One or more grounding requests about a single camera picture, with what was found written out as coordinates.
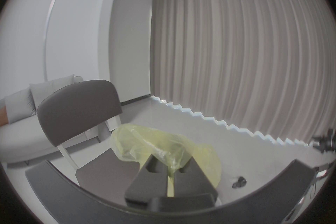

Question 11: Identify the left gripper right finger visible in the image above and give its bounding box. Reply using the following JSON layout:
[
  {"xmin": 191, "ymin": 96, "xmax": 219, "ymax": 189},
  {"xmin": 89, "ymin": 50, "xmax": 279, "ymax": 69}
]
[{"xmin": 173, "ymin": 157, "xmax": 219, "ymax": 199}]

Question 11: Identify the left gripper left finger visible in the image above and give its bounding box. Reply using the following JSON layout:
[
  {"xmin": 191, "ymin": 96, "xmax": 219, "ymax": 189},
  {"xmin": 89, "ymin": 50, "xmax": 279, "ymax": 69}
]
[{"xmin": 125, "ymin": 154, "xmax": 169, "ymax": 207}]

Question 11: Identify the yellow plastic bag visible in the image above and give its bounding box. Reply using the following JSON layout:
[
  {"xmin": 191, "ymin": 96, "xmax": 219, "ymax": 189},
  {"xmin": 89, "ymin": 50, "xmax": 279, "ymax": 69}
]
[{"xmin": 110, "ymin": 124, "xmax": 222, "ymax": 198}]

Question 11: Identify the crumpled black plastic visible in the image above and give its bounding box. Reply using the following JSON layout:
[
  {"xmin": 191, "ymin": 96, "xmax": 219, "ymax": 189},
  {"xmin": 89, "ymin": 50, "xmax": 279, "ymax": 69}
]
[{"xmin": 232, "ymin": 176, "xmax": 247, "ymax": 189}]

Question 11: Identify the dark grey white-legged chair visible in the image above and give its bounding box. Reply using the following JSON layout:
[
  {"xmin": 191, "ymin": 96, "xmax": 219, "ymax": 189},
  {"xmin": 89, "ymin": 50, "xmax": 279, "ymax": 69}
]
[{"xmin": 37, "ymin": 80, "xmax": 144, "ymax": 202}]

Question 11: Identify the white sofa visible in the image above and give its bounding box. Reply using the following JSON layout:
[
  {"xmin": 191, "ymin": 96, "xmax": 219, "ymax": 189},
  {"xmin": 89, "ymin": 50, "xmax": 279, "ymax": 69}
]
[{"xmin": 0, "ymin": 75, "xmax": 105, "ymax": 166}]

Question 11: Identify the pale grey cushion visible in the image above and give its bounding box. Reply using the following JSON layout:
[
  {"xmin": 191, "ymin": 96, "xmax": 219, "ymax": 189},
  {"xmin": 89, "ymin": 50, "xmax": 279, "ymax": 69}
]
[
  {"xmin": 5, "ymin": 87, "xmax": 36, "ymax": 124},
  {"xmin": 29, "ymin": 75, "xmax": 75, "ymax": 111}
]

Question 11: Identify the beige curtain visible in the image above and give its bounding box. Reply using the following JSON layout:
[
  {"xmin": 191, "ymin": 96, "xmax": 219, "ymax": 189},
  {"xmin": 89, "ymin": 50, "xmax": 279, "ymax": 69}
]
[{"xmin": 150, "ymin": 0, "xmax": 336, "ymax": 150}]

